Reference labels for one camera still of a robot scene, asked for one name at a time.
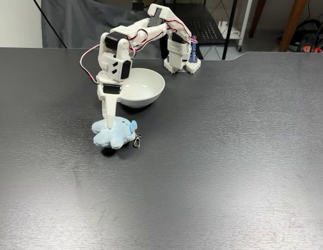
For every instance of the white ceramic bowl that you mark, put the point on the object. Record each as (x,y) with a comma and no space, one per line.
(146,88)

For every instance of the small black box device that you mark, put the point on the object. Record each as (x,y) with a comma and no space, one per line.
(137,5)

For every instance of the black metal perforated rack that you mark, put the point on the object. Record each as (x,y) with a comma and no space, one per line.
(213,31)

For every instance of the skyblue plush doll with clasp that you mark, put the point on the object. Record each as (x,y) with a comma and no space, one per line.
(117,136)

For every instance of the white metal cart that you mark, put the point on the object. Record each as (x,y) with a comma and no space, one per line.
(245,23)

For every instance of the black vacuum cleaner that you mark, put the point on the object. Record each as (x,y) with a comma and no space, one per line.
(308,36)

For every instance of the blue table clamp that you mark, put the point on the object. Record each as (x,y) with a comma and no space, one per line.
(194,52)

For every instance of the brown wooden leg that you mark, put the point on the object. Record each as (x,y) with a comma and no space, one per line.
(256,18)
(291,23)

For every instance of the grey fabric cloth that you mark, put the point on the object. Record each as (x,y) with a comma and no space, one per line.
(73,26)

